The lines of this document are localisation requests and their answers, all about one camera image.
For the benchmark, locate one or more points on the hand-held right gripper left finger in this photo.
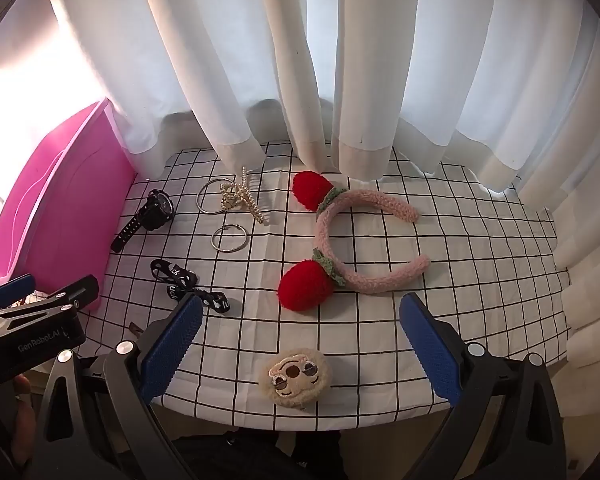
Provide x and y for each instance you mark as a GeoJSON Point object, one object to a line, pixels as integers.
{"type": "Point", "coordinates": [172, 347]}

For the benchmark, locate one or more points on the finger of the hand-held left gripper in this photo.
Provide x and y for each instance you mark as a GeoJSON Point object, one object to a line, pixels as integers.
{"type": "Point", "coordinates": [15, 287]}
{"type": "Point", "coordinates": [75, 292]}

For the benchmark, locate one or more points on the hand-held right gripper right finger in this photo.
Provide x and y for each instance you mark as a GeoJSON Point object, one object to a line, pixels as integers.
{"type": "Point", "coordinates": [430, 345]}

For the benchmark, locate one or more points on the pink plastic storage box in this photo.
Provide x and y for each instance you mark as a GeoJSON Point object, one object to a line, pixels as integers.
{"type": "Point", "coordinates": [60, 200]}

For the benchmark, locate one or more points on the black wrist watch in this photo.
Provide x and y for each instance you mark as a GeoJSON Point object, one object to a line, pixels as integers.
{"type": "Point", "coordinates": [157, 207]}

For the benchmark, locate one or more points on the gold pearl hair claw clip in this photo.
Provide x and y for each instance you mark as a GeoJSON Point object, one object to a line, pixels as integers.
{"type": "Point", "coordinates": [230, 197]}

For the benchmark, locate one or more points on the person's left hand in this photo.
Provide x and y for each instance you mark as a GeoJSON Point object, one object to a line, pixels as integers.
{"type": "Point", "coordinates": [24, 420]}

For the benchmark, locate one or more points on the small brown object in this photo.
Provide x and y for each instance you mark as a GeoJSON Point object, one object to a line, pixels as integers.
{"type": "Point", "coordinates": [133, 330]}

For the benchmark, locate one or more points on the white black-grid tablecloth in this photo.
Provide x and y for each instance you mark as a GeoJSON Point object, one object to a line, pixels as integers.
{"type": "Point", "coordinates": [370, 340]}

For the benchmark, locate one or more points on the black printed ribbon bow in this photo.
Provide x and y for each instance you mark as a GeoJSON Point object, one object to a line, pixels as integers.
{"type": "Point", "coordinates": [166, 268]}

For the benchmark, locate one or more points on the beige plush face hair clip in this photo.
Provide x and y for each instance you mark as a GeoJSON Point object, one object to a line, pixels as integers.
{"type": "Point", "coordinates": [297, 377]}

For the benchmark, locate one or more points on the pink strawberry plush headband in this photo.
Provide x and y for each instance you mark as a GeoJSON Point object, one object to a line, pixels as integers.
{"type": "Point", "coordinates": [322, 232]}

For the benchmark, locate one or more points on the white curtain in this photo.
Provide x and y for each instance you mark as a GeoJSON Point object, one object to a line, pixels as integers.
{"type": "Point", "coordinates": [380, 60]}

